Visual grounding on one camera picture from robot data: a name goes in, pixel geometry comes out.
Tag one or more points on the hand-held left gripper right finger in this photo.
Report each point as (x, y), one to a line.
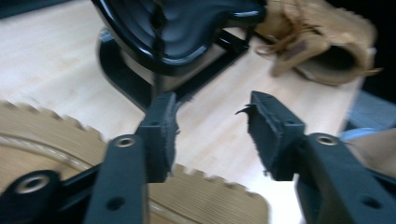
(330, 180)

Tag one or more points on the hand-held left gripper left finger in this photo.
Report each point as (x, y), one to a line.
(124, 186)

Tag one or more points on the red and black shoe rack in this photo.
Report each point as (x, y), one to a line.
(190, 31)

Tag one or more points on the tan leather boot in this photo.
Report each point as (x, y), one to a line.
(327, 28)
(46, 137)

